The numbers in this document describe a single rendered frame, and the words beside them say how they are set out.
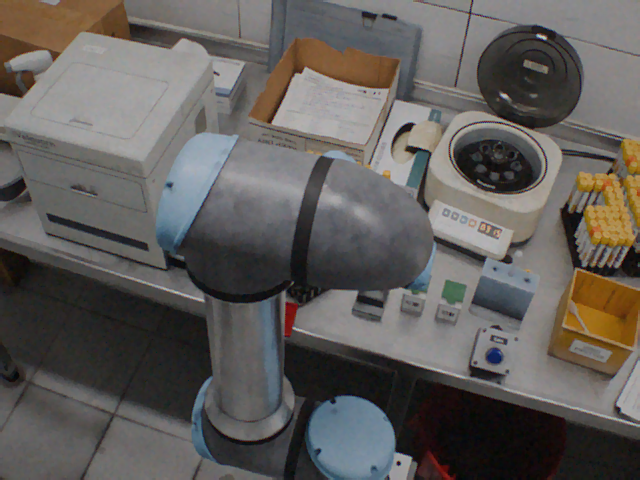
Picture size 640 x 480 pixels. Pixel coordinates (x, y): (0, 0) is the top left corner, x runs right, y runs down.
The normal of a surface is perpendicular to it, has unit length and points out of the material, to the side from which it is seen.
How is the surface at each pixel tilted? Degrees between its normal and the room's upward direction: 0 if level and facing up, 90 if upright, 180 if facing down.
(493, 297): 90
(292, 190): 20
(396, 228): 54
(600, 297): 90
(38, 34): 1
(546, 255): 0
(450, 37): 90
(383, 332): 0
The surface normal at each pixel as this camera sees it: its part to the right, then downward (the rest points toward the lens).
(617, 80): -0.30, 0.75
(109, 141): 0.04, -0.61
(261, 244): -0.23, 0.51
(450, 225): -0.16, -0.26
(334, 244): 0.03, 0.31
